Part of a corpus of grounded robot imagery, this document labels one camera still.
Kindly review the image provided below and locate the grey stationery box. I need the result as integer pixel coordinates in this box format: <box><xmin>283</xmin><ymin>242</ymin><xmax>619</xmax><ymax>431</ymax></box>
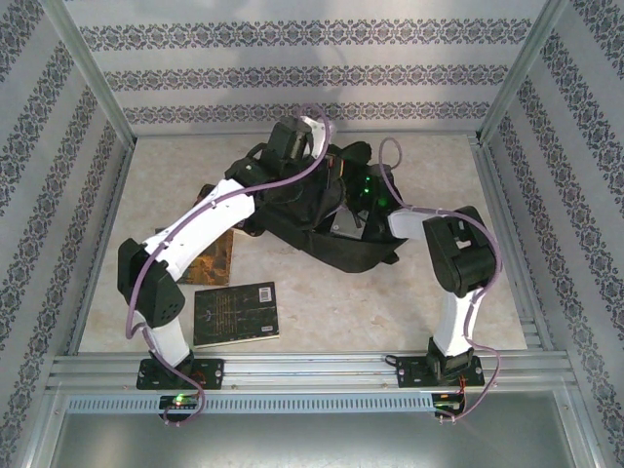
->
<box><xmin>330</xmin><ymin>207</ymin><xmax>365</xmax><ymax>241</ymax></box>

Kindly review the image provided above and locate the black backpack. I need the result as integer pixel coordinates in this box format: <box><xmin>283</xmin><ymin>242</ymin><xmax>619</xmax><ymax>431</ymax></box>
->
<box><xmin>241</xmin><ymin>139</ymin><xmax>410</xmax><ymax>275</ymax></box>

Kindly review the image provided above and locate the blue landscape cover book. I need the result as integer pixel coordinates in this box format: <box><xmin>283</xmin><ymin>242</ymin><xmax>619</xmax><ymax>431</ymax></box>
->
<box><xmin>154</xmin><ymin>226</ymin><xmax>236</xmax><ymax>288</ymax></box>

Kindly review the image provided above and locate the black book with barcode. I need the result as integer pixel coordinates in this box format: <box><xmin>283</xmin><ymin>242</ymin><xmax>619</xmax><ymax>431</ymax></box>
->
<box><xmin>193</xmin><ymin>281</ymin><xmax>283</xmax><ymax>348</ymax></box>

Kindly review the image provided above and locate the grey metal sheet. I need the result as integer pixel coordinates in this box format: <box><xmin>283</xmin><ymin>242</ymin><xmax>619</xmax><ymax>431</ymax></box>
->
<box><xmin>48</xmin><ymin>412</ymin><xmax>594</xmax><ymax>468</ymax></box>

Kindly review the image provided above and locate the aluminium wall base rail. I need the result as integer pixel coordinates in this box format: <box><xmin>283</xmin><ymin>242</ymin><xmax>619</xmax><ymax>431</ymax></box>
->
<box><xmin>131</xmin><ymin>127</ymin><xmax>484</xmax><ymax>140</ymax></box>

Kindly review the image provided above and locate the aluminium side rail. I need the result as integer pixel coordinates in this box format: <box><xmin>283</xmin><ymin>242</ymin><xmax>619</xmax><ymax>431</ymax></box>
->
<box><xmin>67</xmin><ymin>140</ymin><xmax>137</xmax><ymax>357</ymax></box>
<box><xmin>470</xmin><ymin>138</ymin><xmax>555</xmax><ymax>352</ymax></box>

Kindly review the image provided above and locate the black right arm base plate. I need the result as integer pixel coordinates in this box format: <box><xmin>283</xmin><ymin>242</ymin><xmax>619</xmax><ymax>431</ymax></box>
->
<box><xmin>395</xmin><ymin>355</ymin><xmax>486</xmax><ymax>390</ymax></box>

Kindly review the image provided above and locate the aluminium mounting rail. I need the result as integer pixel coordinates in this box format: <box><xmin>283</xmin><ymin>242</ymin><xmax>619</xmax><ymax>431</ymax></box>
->
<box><xmin>46</xmin><ymin>354</ymin><xmax>579</xmax><ymax>391</ymax></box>

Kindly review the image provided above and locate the aluminium frame post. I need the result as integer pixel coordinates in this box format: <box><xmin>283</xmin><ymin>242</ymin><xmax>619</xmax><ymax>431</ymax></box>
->
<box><xmin>41</xmin><ymin>0</ymin><xmax>138</xmax><ymax>147</ymax></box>
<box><xmin>477</xmin><ymin>0</ymin><xmax>570</xmax><ymax>145</ymax></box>

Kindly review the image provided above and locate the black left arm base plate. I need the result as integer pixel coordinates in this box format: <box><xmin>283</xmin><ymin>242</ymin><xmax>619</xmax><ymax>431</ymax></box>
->
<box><xmin>136</xmin><ymin>359</ymin><xmax>225</xmax><ymax>391</ymax></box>

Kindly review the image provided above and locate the slotted grey cable duct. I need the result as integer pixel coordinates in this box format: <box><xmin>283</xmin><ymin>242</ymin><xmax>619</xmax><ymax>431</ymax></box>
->
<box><xmin>65</xmin><ymin>392</ymin><xmax>436</xmax><ymax>415</ymax></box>

